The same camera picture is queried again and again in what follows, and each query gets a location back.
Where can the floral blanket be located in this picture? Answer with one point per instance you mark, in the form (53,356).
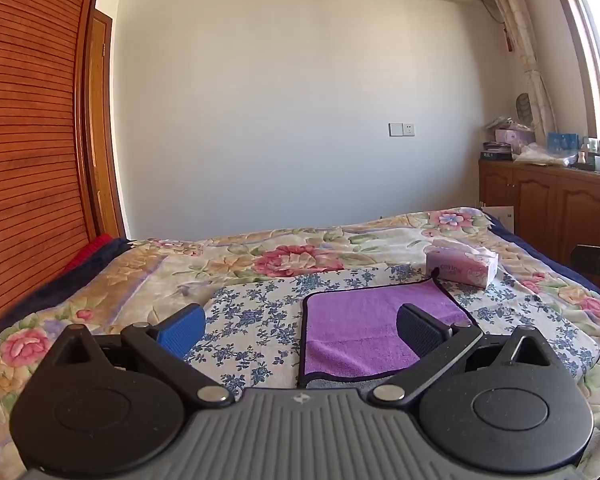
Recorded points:
(290,255)

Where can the dark blue blanket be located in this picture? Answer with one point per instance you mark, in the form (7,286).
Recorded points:
(55,285)

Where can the blue floral bed sheet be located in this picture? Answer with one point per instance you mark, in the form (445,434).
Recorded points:
(260,320)

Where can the wooden cabinet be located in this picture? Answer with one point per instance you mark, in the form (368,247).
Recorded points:
(555,205)

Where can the white wall socket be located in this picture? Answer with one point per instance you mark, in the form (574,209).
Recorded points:
(402,129)

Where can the stack of dark books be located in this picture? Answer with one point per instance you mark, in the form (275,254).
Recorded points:
(497,152)

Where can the lilac box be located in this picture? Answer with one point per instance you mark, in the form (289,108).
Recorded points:
(514,138)

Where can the wooden room door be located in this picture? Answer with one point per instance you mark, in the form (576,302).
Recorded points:
(100,120)

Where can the blue box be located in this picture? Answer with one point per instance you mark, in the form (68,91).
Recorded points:
(563,141)

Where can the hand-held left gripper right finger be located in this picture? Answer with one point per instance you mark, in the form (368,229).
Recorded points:
(415,332)

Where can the white cardboard box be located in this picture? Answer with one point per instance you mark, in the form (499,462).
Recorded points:
(500,216)

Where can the clear plastic bag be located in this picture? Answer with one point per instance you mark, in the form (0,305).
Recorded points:
(540,155)

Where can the window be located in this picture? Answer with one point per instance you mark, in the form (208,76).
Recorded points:
(597,35)

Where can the floral curtain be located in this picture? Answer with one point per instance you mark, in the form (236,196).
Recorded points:
(522,45)

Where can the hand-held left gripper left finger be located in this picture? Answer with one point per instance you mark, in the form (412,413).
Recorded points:
(182,332)

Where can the wooden slatted wardrobe door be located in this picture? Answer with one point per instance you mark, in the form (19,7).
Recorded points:
(27,150)

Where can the grey towel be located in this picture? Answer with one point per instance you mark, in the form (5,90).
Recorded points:
(335,383)

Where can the pink tissue box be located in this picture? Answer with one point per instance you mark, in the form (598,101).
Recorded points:
(461,263)

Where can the purple towel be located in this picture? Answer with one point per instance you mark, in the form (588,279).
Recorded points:
(355,325)

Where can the red cloth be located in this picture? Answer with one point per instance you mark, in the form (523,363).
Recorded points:
(91,250)

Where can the grey oval fan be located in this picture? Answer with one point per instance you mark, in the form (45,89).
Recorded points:
(523,106)

